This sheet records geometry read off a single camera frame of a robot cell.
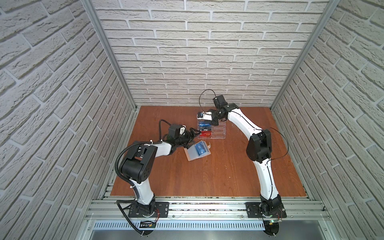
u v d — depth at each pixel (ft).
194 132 2.74
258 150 1.95
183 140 2.70
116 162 1.49
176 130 2.44
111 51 2.85
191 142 2.80
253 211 2.42
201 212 2.44
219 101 2.60
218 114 2.48
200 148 3.10
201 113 2.70
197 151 3.06
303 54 2.86
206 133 3.29
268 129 1.96
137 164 1.60
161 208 2.45
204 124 3.26
